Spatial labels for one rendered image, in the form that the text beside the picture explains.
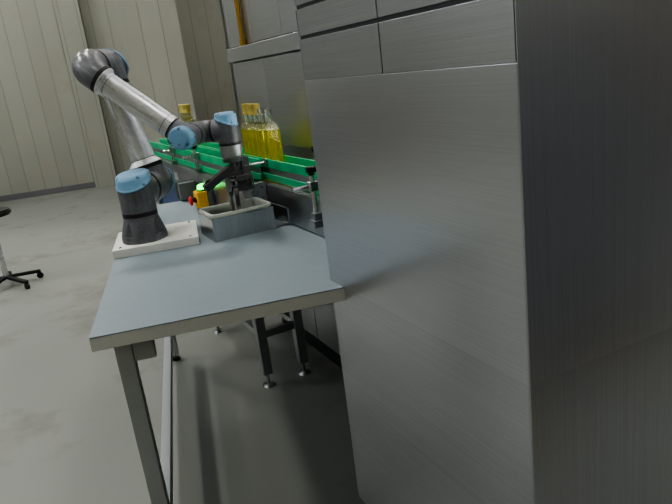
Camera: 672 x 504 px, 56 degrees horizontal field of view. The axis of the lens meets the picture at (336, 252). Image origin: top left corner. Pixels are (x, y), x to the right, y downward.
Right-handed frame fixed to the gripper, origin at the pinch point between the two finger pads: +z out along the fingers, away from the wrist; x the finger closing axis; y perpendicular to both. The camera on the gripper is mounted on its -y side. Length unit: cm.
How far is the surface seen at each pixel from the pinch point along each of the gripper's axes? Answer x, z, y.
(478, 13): -136, -50, 2
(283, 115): 28, -29, 34
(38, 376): 108, 80, -81
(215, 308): -71, 6, -28
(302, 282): -69, 6, -5
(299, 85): 9, -40, 34
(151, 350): -66, 14, -44
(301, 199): -21.5, -5.1, 16.7
